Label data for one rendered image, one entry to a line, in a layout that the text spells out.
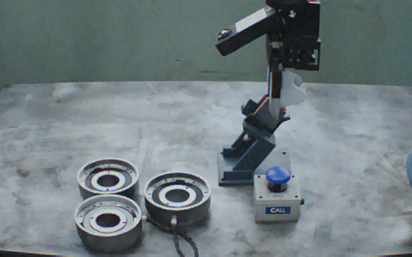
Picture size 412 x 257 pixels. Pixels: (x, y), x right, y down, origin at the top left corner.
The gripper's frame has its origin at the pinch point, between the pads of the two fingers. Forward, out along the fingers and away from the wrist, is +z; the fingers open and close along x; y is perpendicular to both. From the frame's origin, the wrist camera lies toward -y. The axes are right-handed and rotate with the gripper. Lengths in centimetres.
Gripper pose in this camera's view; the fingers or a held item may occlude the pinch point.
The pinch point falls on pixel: (270, 107)
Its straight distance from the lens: 108.6
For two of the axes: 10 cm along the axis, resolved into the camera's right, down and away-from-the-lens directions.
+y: 10.0, 0.0, 0.0
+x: 0.0, -5.0, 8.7
